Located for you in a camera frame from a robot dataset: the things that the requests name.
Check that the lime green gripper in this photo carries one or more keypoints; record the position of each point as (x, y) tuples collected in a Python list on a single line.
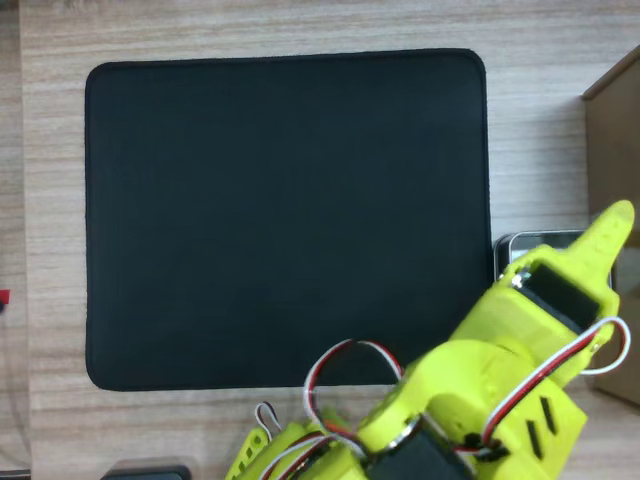
[(537, 320)]

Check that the lime green robot arm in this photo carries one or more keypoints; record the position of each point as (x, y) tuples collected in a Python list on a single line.
[(450, 415)]

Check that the brown cardboard box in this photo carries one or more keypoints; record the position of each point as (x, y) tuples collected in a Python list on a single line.
[(617, 150)]

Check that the black mouse mat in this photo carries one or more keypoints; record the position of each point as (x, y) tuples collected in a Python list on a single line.
[(285, 220)]

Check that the black flat device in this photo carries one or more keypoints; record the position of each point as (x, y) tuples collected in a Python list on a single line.
[(145, 473)]

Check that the small red object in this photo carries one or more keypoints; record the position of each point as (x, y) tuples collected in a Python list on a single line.
[(4, 301)]

